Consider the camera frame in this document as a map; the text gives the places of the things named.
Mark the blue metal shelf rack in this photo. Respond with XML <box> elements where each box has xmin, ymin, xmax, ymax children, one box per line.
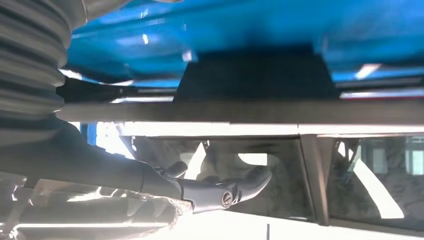
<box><xmin>66</xmin><ymin>0</ymin><xmax>424</xmax><ymax>146</ymax></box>

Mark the white car with red stripe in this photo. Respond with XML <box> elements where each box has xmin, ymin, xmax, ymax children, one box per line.
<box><xmin>77</xmin><ymin>120</ymin><xmax>424</xmax><ymax>240</ymax></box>

